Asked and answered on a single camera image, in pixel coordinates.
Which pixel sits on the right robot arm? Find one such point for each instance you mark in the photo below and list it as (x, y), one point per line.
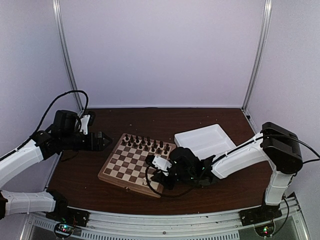
(273, 144)

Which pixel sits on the front aluminium rail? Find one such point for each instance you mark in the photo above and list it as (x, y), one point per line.
(224, 225)

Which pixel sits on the dark king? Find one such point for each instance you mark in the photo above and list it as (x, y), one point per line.
(148, 141)

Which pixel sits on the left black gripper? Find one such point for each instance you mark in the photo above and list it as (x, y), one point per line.
(91, 145)

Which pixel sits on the dark rook right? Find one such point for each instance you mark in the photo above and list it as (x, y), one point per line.
(167, 147)

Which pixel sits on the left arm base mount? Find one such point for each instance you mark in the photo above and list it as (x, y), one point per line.
(67, 217)

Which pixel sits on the white plastic tray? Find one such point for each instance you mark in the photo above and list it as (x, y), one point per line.
(205, 142)

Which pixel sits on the dark knight right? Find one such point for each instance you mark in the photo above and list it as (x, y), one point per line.
(161, 144)

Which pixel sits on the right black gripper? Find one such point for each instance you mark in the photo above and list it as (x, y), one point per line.
(161, 179)

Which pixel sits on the wooden chess board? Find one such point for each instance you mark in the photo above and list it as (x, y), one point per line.
(125, 167)

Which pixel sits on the right aluminium frame post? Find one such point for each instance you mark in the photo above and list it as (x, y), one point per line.
(264, 30)

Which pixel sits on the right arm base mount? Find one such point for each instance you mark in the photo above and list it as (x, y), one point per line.
(260, 214)

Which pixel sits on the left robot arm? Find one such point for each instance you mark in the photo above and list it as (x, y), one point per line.
(68, 132)

